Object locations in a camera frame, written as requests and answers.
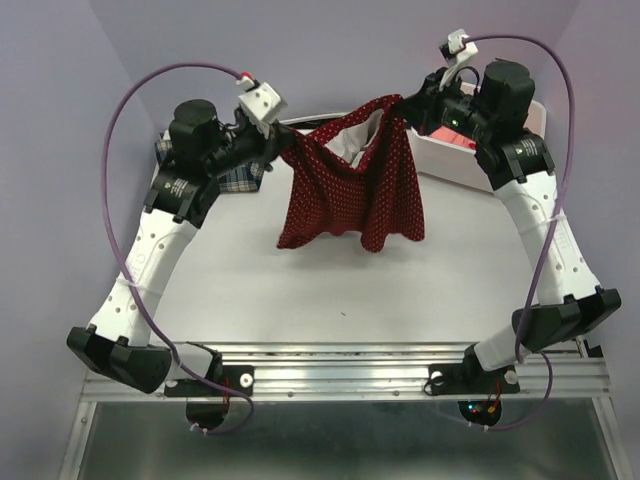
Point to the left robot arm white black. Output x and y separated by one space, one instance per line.
115 343

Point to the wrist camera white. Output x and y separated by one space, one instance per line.
262 106
458 51

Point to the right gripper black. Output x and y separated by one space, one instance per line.
423 106

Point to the white plastic bin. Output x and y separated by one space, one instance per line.
450 165

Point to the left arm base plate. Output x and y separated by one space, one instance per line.
236 377

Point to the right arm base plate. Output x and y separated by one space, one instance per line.
449 379

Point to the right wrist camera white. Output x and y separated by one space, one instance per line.
458 51

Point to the aluminium rail frame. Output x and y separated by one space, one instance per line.
345 398

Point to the plaid folded skirt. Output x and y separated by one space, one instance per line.
246 178

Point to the pink skirt in bin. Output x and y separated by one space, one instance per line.
449 136

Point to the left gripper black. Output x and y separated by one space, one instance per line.
270 148

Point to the red polka dot skirt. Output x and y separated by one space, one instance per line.
354 174

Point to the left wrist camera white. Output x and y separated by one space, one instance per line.
262 106

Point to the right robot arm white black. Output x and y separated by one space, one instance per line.
569 300

